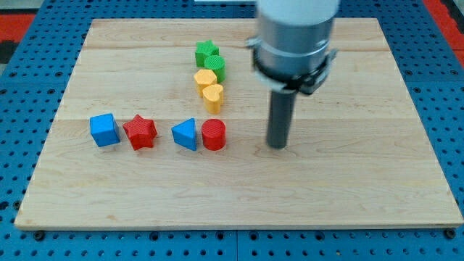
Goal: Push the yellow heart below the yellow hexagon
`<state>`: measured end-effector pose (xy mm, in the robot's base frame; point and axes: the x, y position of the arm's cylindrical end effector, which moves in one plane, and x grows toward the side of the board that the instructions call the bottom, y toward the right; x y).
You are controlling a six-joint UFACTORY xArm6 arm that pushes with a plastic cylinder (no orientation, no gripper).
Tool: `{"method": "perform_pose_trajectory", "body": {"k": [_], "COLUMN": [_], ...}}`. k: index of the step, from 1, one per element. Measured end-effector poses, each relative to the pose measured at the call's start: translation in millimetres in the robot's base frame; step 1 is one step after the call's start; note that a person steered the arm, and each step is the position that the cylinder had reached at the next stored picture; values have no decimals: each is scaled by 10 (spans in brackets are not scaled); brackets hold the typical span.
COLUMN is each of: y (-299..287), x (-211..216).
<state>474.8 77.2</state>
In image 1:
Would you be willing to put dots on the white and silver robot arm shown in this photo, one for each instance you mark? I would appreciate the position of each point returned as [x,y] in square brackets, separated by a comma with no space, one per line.
[290,52]

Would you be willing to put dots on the yellow heart block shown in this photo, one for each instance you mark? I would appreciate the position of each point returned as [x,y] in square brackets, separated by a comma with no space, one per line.
[213,98]

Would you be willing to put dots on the yellow hexagon block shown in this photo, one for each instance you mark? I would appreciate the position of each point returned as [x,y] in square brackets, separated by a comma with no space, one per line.
[204,78]

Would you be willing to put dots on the red cylinder block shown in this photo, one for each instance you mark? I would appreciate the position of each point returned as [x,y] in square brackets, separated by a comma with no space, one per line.
[213,134]

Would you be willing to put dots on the blue triangle block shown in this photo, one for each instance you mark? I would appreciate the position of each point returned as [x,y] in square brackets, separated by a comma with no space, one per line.
[184,134]

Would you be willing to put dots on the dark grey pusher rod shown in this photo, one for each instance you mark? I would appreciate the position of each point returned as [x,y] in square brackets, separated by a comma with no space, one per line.
[279,119]

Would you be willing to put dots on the green cylinder block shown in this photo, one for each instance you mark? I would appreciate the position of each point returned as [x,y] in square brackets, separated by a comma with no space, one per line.
[216,63]

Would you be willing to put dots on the light wooden board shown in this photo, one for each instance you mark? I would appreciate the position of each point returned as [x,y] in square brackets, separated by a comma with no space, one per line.
[357,155]

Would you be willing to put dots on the green star block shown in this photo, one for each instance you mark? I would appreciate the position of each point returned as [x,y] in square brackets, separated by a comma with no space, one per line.
[205,49]

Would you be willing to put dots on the red star block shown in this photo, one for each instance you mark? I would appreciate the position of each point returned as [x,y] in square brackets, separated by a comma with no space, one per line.
[141,132]

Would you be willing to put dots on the blue cube block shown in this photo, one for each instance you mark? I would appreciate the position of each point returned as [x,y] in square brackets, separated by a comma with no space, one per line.
[104,130]

